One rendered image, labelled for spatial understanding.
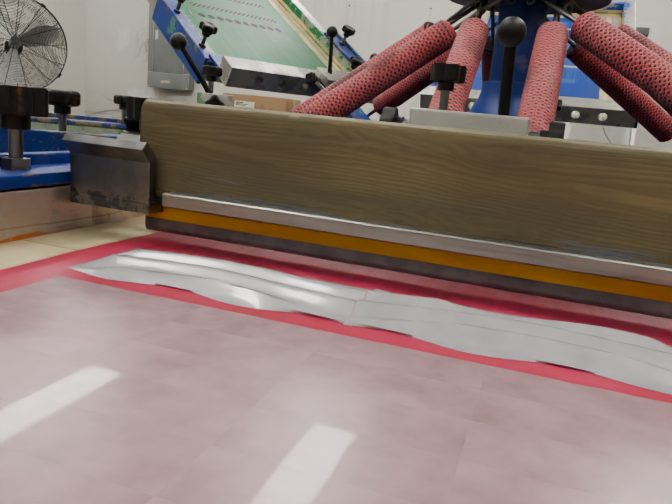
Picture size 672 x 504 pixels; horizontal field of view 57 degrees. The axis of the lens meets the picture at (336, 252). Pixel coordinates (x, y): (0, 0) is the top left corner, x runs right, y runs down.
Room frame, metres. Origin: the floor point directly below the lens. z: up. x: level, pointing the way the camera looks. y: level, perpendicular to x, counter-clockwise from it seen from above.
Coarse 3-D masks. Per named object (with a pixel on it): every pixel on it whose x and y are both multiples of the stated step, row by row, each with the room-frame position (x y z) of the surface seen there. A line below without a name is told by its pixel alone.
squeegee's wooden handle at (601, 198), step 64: (192, 128) 0.45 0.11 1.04; (256, 128) 0.43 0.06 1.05; (320, 128) 0.42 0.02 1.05; (384, 128) 0.41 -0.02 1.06; (448, 128) 0.40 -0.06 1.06; (192, 192) 0.45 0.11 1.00; (256, 192) 0.43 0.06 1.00; (320, 192) 0.42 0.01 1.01; (384, 192) 0.40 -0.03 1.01; (448, 192) 0.39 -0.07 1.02; (512, 192) 0.38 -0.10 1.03; (576, 192) 0.37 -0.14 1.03; (640, 192) 0.36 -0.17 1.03; (640, 256) 0.35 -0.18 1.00
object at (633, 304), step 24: (216, 240) 0.46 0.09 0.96; (240, 240) 0.45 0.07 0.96; (264, 240) 0.44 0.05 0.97; (288, 240) 0.43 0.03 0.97; (360, 264) 0.42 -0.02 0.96; (384, 264) 0.41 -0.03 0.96; (408, 264) 0.41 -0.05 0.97; (432, 264) 0.40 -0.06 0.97; (504, 288) 0.39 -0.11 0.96; (528, 288) 0.38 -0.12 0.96; (552, 288) 0.38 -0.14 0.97; (576, 288) 0.37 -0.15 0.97; (648, 312) 0.36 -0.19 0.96
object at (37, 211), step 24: (0, 192) 0.41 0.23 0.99; (24, 192) 0.43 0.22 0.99; (48, 192) 0.45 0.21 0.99; (0, 216) 0.41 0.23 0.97; (24, 216) 0.43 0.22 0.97; (48, 216) 0.45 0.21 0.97; (72, 216) 0.47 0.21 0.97; (96, 216) 0.50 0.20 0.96; (120, 216) 0.52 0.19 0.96; (0, 240) 0.41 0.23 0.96
